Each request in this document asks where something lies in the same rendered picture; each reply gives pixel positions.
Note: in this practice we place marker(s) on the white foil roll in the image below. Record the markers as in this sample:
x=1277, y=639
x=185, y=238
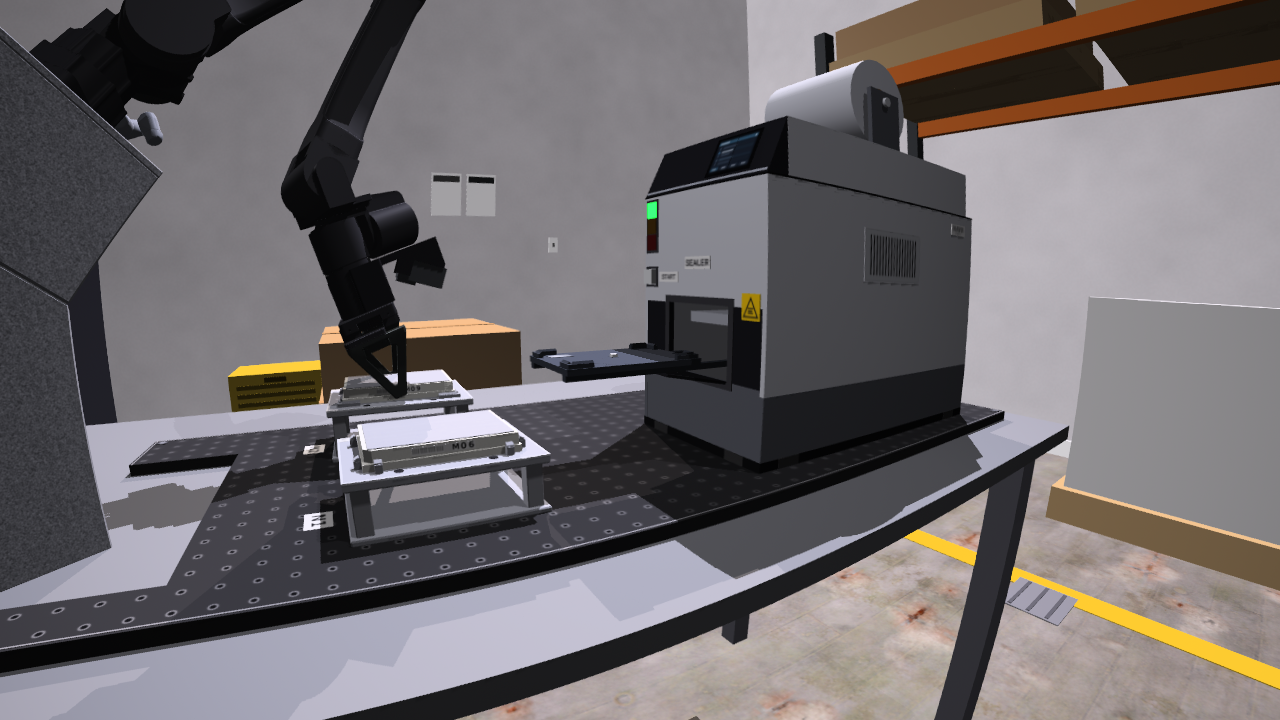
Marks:
x=837, y=99

